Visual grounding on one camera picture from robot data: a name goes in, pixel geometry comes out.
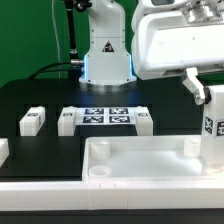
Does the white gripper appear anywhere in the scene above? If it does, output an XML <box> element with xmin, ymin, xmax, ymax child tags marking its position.
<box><xmin>131</xmin><ymin>8</ymin><xmax>224</xmax><ymax>105</ymax></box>

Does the white desk top tray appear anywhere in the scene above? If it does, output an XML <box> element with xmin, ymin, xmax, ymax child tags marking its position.
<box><xmin>82</xmin><ymin>135</ymin><xmax>224</xmax><ymax>181</ymax></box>

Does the fiducial marker sheet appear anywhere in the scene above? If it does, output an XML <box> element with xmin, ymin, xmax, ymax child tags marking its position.
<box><xmin>76</xmin><ymin>107</ymin><xmax>136</xmax><ymax>125</ymax></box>

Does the white left obstacle block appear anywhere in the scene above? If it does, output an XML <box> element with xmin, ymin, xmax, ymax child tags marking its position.
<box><xmin>0</xmin><ymin>138</ymin><xmax>9</xmax><ymax>167</ymax></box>

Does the white front obstacle rail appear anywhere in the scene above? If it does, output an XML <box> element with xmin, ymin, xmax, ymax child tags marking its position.
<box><xmin>0</xmin><ymin>180</ymin><xmax>224</xmax><ymax>211</ymax></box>

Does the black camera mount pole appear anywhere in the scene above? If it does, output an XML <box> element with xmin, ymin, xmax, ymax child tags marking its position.
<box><xmin>63</xmin><ymin>0</ymin><xmax>92</xmax><ymax>80</ymax></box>

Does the black cable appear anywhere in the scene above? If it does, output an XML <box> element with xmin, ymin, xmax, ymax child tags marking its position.
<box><xmin>28</xmin><ymin>62</ymin><xmax>83</xmax><ymax>80</ymax></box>

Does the white cable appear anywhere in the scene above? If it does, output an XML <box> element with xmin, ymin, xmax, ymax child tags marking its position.
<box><xmin>50</xmin><ymin>0</ymin><xmax>63</xmax><ymax>79</ymax></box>

